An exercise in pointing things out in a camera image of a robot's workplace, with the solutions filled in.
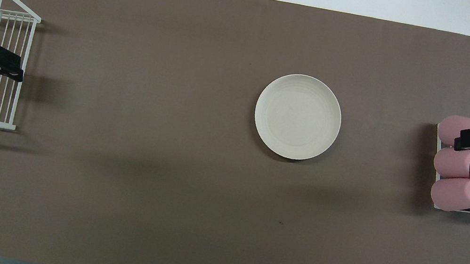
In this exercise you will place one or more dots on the cream round plate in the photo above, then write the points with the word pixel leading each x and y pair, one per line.
pixel 297 116

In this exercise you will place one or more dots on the brown paper table mat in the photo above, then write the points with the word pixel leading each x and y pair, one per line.
pixel 159 186

